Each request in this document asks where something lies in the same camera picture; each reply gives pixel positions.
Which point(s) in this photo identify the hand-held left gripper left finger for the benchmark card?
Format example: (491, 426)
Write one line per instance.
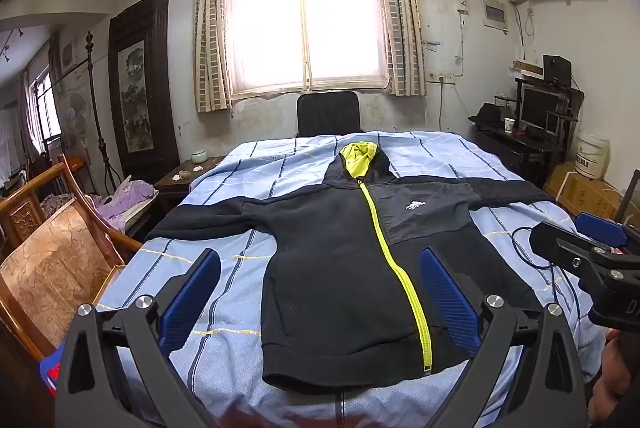
(190, 293)

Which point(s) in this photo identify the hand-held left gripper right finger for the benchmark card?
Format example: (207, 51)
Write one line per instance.
(447, 298)

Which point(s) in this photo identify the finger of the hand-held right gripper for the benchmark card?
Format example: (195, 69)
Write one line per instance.
(557, 245)
(602, 232)

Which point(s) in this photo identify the black hooded jacket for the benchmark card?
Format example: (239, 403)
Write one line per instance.
(325, 258)

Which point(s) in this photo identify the person's right hand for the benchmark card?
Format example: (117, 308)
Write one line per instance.
(615, 368)

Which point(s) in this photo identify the large cardboard box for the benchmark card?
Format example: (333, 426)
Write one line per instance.
(585, 195)

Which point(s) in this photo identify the blue striped bed sheet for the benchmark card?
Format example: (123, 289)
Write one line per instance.
(240, 308)

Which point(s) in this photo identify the white plastic bucket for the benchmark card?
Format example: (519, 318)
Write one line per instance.
(592, 156)

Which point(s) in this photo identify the black desk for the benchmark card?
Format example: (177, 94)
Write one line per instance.
(515, 148)

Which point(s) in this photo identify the dark wooden nightstand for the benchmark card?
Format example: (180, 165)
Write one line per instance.
(175, 185)

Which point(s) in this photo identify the purple cloth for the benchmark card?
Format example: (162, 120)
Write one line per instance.
(130, 200)

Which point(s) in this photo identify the white paper cup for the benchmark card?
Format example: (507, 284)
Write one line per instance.
(509, 126)

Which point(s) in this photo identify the computer monitor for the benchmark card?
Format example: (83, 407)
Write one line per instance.
(537, 108)

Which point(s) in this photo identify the carved wooden chair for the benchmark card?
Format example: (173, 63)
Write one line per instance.
(50, 268)

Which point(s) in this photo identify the black hat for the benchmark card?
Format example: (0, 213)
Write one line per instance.
(489, 114)

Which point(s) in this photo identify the red blue printed quilt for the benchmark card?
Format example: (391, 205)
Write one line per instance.
(50, 378)

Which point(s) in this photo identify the wooden board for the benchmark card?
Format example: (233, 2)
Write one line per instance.
(527, 67)

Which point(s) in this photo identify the dark framed landscape painting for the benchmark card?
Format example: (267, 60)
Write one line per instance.
(135, 98)

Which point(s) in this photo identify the white standing fan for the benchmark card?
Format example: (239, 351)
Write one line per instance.
(77, 113)

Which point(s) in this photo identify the black office chair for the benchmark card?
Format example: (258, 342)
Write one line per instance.
(327, 113)

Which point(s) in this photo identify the small side window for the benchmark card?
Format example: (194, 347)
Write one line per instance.
(45, 113)

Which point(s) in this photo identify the white electrical panel box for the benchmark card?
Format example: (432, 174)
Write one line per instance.
(495, 14)

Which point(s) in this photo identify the checked beige curtain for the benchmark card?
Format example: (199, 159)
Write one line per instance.
(400, 18)
(210, 33)

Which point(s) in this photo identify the black iron coat stand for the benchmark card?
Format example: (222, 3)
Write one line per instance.
(90, 39)

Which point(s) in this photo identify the large window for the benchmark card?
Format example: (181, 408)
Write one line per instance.
(305, 23)

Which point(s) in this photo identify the white wall power strip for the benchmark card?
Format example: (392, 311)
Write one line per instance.
(442, 77)

